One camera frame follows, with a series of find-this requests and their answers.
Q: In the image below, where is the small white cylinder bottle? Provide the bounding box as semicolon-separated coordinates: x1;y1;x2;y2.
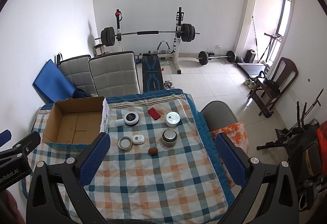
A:
115;119;125;127

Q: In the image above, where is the white earbuds case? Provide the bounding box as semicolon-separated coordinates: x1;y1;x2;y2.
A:
132;134;145;145

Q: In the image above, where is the brown walnut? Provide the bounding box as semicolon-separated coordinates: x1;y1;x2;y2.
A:
148;147;158;156

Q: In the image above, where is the black-top white round jar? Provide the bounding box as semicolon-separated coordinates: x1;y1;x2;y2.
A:
124;112;139;127

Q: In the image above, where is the metal perforated lid tin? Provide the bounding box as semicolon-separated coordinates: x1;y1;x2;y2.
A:
161;129;177;147

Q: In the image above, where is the white round cream jar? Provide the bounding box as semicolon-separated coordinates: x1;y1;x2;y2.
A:
165;112;181;127

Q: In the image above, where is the red rectangular box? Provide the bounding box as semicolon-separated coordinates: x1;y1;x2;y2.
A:
147;108;161;121

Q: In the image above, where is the open cardboard box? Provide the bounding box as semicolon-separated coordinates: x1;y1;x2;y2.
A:
42;97;110;151

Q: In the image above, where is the black folded exercise equipment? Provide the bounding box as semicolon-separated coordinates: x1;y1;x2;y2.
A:
257;91;326;211

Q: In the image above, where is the blue foam mat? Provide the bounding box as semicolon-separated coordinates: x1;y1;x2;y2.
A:
33;60;76;103

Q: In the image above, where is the orange white patterned cushion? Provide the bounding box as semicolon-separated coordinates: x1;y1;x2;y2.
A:
210;122;249;154

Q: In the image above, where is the dark blue cloth bag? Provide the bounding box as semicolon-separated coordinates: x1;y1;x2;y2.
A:
72;88;91;99

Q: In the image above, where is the grey round chair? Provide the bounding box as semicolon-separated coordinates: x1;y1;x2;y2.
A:
200;101;238;132

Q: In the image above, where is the grey padded chair left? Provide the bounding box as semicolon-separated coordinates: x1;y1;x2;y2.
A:
59;55;97;97

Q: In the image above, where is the grey padded chair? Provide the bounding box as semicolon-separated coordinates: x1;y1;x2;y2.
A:
89;51;140;97
59;55;97;97

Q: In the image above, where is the white sneakers pair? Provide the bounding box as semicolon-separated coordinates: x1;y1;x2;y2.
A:
243;79;256;90

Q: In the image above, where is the grey padded chair right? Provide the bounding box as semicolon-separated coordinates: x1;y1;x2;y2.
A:
89;51;140;97

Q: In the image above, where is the dark wooden chair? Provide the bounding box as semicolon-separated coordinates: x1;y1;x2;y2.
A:
248;57;299;117

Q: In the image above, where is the black treadmill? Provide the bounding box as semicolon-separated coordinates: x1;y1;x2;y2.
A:
236;32;283;80

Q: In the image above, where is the black speaker box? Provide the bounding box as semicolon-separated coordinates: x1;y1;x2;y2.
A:
244;49;256;63

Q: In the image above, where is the black blue weight bench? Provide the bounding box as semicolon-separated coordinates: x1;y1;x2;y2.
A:
142;54;164;93

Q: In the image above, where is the floor barbell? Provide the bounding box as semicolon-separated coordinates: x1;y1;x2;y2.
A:
197;50;237;66

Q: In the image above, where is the white squat rack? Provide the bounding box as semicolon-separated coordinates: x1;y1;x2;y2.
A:
115;7;184;75

